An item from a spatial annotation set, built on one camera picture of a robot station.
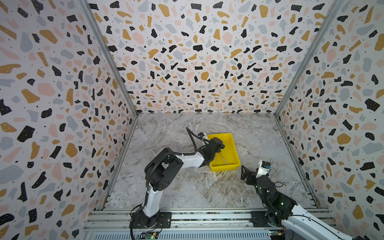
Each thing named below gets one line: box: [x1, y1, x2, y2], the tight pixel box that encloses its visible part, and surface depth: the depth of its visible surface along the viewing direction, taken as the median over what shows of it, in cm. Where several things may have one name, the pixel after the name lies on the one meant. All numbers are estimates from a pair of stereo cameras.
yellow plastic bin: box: [207, 133, 241, 172], surface depth 95 cm
